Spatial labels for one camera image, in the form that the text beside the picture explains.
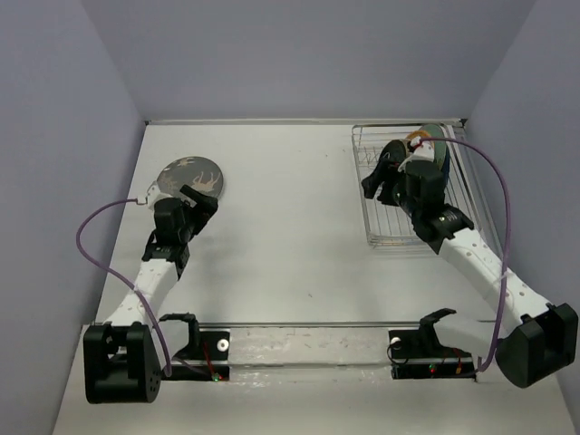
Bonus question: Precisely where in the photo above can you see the dark blue leaf dish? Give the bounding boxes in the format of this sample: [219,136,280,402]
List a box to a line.
[441,145,450,185]

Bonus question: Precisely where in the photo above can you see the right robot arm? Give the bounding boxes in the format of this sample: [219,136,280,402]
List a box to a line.
[362,158,579,388]

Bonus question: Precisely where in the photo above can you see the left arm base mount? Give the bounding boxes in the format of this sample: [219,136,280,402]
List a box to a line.
[159,313,230,382]

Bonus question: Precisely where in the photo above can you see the woven bamboo plate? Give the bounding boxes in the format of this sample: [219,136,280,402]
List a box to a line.
[406,130,430,140]

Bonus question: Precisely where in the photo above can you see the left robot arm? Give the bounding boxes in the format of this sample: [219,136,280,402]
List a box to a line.
[82,185,221,404]

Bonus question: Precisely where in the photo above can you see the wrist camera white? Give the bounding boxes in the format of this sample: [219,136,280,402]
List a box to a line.
[136,181,169,209]
[398,137,436,172]

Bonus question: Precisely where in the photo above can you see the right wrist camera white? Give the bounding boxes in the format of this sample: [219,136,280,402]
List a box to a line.
[398,137,436,172]

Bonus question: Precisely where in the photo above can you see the grey deer pattern plate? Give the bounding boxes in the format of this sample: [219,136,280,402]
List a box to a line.
[156,156,224,199]

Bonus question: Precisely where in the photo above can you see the teal flower plate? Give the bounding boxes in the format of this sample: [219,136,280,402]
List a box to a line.
[420,123,448,169]

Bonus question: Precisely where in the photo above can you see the black glossy plate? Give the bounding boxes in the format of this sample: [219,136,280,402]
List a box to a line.
[378,140,408,169]

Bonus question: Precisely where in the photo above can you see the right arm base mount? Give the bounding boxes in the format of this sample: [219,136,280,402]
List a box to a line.
[386,308,477,380]

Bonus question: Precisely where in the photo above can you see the metal wire dish rack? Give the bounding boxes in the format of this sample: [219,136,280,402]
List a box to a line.
[352,121,482,251]

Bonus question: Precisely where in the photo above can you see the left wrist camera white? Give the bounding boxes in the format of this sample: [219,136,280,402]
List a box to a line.
[136,181,169,209]

